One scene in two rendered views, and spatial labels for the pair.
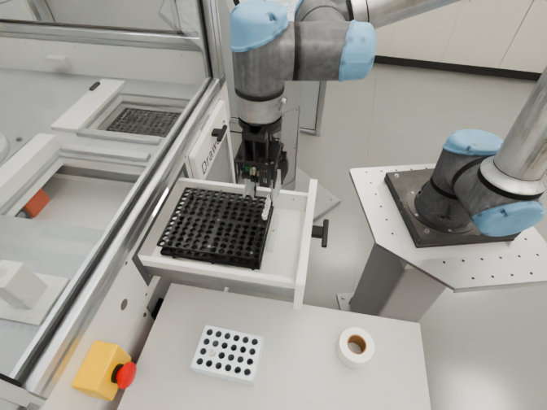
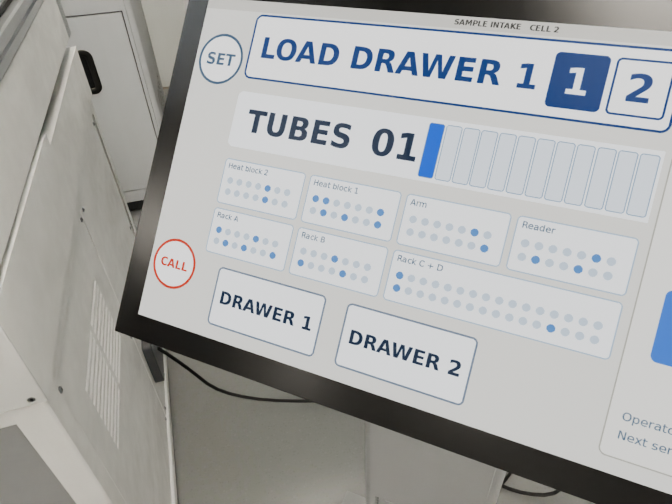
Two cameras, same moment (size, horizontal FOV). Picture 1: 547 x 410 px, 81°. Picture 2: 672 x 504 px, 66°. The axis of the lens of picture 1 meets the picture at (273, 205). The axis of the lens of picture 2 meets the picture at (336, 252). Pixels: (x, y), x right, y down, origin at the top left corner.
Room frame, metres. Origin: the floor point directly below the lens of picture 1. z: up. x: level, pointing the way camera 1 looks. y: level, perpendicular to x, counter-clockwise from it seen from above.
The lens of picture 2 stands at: (1.17, -0.31, 1.29)
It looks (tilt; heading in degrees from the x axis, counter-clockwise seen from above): 39 degrees down; 65
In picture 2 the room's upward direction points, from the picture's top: 3 degrees counter-clockwise
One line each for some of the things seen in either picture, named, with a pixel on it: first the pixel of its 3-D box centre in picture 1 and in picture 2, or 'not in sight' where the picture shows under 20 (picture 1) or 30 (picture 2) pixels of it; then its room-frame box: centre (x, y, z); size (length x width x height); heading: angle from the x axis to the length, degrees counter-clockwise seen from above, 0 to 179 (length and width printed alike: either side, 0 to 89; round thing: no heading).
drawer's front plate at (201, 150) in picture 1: (211, 140); not in sight; (0.79, 0.19, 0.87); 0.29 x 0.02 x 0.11; 170
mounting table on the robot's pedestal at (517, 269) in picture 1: (437, 228); not in sight; (0.60, -0.49, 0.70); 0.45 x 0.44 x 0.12; 95
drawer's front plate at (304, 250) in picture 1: (306, 239); not in sight; (0.43, -0.07, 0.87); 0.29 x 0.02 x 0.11; 170
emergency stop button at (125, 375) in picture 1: (124, 374); not in sight; (0.15, 0.25, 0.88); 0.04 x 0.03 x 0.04; 170
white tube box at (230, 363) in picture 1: (229, 354); not in sight; (0.21, 0.09, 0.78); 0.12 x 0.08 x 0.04; 78
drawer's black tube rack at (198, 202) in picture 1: (220, 228); not in sight; (0.46, 0.12, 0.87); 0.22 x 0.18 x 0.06; 80
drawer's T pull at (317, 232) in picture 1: (319, 232); not in sight; (0.43, -0.10, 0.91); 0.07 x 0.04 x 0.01; 170
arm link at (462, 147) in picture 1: (468, 160); not in sight; (0.59, -0.46, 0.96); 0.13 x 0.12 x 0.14; 2
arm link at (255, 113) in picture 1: (261, 102); not in sight; (0.46, 0.02, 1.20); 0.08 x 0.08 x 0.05
